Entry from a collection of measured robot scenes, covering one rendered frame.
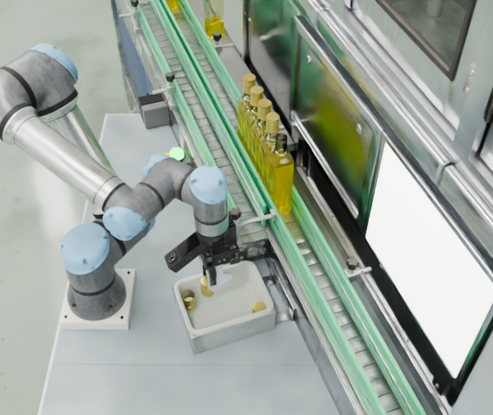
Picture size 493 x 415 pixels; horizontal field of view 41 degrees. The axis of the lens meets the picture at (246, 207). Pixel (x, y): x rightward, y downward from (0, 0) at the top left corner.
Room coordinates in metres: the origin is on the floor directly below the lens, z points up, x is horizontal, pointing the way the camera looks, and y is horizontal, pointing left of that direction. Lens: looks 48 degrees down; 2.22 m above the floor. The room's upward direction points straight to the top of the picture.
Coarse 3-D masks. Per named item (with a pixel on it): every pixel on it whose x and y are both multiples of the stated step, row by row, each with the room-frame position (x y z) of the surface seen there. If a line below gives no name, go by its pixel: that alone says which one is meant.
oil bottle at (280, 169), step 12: (276, 156) 1.20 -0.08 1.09; (288, 156) 1.21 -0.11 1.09; (276, 168) 1.19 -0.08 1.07; (288, 168) 1.20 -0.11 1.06; (276, 180) 1.19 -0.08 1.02; (288, 180) 1.20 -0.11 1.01; (276, 192) 1.19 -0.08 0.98; (288, 192) 1.20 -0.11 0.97; (276, 204) 1.19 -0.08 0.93; (288, 204) 1.20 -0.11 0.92
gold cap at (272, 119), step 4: (272, 112) 1.29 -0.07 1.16; (268, 116) 1.27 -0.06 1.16; (272, 116) 1.27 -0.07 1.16; (276, 116) 1.27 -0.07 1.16; (268, 120) 1.26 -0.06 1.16; (272, 120) 1.26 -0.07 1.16; (276, 120) 1.26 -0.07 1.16; (268, 124) 1.26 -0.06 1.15; (272, 124) 1.26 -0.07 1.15; (276, 124) 1.26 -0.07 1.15; (268, 128) 1.26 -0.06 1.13; (272, 128) 1.26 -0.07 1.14; (276, 128) 1.26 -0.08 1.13; (268, 132) 1.26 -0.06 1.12; (272, 132) 1.26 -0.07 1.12; (276, 132) 1.26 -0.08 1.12
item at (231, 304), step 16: (224, 272) 1.04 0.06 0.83; (240, 272) 1.05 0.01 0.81; (256, 272) 1.03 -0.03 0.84; (176, 288) 0.98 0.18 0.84; (192, 288) 1.01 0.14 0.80; (224, 288) 1.03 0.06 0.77; (240, 288) 1.03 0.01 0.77; (256, 288) 1.01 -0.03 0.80; (208, 304) 0.98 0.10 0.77; (224, 304) 0.98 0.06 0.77; (240, 304) 0.98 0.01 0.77; (272, 304) 0.93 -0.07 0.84; (192, 320) 0.93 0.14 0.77; (208, 320) 0.93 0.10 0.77; (224, 320) 0.93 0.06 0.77; (240, 320) 0.88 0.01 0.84
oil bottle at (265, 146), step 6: (264, 138) 1.27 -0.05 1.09; (258, 144) 1.28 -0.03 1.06; (264, 144) 1.26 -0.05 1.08; (270, 144) 1.25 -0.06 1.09; (258, 150) 1.28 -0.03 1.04; (264, 150) 1.25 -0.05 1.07; (270, 150) 1.24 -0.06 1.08; (258, 156) 1.28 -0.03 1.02; (264, 156) 1.24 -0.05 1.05; (258, 162) 1.28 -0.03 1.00; (264, 162) 1.24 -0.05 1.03; (258, 168) 1.28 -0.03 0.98; (264, 168) 1.24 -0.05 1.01; (258, 174) 1.28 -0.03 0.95; (264, 174) 1.24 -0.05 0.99; (264, 180) 1.24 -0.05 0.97
